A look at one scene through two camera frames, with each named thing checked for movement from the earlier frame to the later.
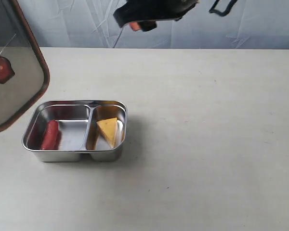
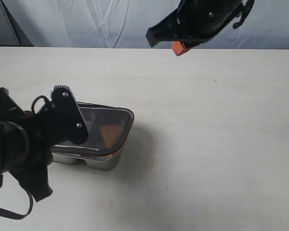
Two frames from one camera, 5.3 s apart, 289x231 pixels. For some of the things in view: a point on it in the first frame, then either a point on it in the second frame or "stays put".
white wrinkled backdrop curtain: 90,24 stays put
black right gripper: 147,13 to 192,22
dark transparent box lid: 11,36 to 108,128
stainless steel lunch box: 63,131 to 99,163
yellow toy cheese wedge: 109,127 stays put
